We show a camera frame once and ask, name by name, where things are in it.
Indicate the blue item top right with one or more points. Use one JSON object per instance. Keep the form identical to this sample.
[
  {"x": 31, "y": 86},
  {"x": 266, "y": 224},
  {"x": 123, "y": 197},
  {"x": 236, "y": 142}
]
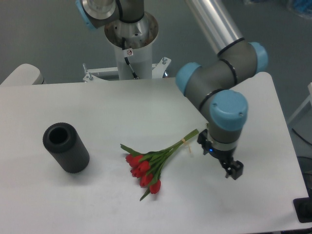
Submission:
[{"x": 302, "y": 8}]

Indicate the black ribbed cylindrical vase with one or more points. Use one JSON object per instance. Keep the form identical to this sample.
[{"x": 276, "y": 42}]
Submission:
[{"x": 62, "y": 141}]

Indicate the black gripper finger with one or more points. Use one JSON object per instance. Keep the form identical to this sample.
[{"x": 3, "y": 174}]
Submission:
[{"x": 234, "y": 169}]

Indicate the white frame at right edge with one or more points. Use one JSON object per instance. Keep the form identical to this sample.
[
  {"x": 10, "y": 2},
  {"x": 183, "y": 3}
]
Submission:
[{"x": 302, "y": 109}]

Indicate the black device at table edge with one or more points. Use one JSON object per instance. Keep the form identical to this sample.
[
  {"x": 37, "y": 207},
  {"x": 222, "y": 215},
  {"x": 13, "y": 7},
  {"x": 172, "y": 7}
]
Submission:
[{"x": 303, "y": 208}]

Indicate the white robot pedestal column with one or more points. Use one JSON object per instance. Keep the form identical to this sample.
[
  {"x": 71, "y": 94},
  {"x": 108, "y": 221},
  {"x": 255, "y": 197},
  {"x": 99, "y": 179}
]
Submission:
[{"x": 133, "y": 46}]

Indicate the white rounded chair back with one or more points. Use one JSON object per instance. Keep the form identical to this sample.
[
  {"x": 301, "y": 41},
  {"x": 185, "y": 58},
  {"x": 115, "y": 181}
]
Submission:
[{"x": 25, "y": 74}]

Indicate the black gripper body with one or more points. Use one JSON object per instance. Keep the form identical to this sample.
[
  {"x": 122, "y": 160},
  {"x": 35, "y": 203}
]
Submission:
[{"x": 221, "y": 151}]

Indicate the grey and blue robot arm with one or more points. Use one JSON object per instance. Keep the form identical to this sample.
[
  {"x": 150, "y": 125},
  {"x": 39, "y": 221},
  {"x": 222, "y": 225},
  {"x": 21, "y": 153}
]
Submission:
[{"x": 210, "y": 89}]

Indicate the white metal base frame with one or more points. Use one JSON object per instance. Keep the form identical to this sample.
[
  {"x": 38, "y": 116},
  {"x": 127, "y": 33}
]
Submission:
[{"x": 159, "y": 70}]

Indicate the red tulip bouquet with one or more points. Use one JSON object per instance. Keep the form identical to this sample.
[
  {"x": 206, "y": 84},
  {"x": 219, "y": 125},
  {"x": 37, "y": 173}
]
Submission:
[{"x": 148, "y": 167}]

